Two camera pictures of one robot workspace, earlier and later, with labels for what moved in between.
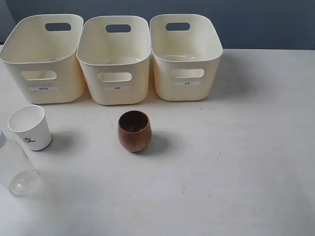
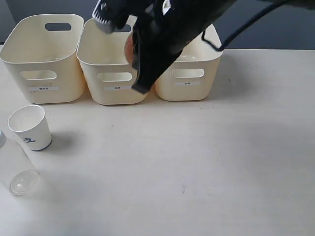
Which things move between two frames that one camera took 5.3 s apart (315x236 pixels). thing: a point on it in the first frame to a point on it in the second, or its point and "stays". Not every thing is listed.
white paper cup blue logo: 30,122 stays
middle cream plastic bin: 114,52 stays
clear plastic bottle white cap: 17,170 stays
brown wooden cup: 135,131 to 129,48
